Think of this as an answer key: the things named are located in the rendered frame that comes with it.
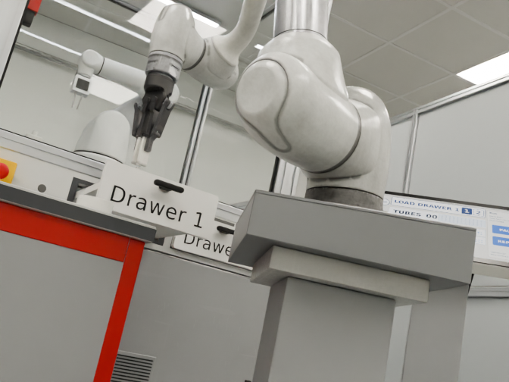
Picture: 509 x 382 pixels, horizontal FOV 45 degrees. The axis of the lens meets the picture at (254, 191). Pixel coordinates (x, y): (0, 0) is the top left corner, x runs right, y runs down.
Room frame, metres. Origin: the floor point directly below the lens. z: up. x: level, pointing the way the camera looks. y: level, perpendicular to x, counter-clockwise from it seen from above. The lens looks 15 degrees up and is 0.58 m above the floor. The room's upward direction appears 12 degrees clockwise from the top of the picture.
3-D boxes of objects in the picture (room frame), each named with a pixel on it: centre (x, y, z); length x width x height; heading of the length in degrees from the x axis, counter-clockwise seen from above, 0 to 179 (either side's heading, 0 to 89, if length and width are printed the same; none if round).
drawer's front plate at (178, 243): (1.81, 0.07, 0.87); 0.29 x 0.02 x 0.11; 118
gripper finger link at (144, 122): (1.50, 0.31, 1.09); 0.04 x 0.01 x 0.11; 142
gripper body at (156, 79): (1.49, 0.30, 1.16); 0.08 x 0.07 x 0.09; 52
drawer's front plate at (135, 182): (1.41, 0.21, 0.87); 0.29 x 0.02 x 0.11; 118
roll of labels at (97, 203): (1.18, 0.30, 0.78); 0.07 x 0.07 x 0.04
